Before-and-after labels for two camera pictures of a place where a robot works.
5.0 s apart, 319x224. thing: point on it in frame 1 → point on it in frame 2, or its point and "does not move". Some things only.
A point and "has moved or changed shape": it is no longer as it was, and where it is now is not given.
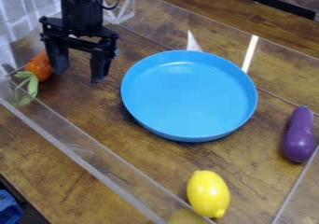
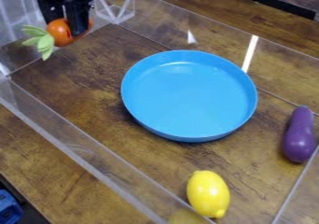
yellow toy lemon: (209, 193) does not move
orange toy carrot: (39, 70) has moved or changed shape
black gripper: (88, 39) → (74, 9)
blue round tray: (189, 95) does not move
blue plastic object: (11, 214) does not move
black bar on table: (271, 2) does not move
